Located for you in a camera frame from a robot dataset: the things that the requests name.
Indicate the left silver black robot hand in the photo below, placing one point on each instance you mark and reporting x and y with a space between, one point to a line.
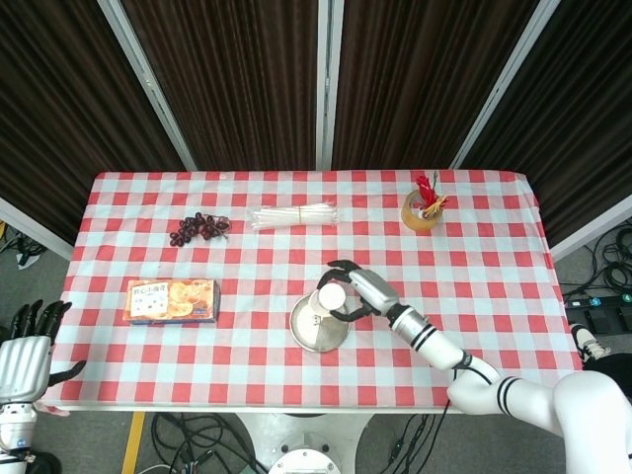
22 363

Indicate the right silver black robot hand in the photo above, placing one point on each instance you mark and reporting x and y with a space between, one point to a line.
375 291

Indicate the white paper cup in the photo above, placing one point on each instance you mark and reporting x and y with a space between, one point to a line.
332 296

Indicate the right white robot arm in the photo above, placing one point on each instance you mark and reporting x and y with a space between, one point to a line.
439 345

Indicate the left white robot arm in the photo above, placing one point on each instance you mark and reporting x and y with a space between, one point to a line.
15 427

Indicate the silver metal plate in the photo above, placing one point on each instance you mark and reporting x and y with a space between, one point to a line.
321 338

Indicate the amber packing tape roll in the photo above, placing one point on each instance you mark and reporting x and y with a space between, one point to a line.
412 221

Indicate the yellow feather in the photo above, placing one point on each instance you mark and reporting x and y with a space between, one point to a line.
437 205

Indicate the clear plastic straw bundle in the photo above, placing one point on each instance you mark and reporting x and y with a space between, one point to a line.
291 217

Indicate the red feather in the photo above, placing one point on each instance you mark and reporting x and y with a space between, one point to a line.
424 190

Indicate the red white checkered tablecloth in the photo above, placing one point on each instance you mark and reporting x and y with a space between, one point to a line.
247 257

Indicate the yellow floor tape strip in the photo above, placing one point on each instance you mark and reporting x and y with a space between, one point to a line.
133 444

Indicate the orange blue cookie box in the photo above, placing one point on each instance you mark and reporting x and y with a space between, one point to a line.
168 301

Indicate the dark purple grape bunch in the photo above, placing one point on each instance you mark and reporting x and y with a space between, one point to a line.
190 231

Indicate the dark brown curtain panel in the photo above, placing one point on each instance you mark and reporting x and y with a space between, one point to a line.
74 123
237 84
582 123
410 84

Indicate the white sneaker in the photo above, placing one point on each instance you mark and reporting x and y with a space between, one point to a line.
587 340

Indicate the black trouser leg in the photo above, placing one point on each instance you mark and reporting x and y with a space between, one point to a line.
612 363

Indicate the white partition base rail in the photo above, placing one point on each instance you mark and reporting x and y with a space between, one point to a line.
592 227
34 229

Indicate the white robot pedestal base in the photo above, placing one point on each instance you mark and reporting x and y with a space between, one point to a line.
301 444

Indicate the white partition post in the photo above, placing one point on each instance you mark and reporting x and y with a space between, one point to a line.
503 84
148 89
329 84

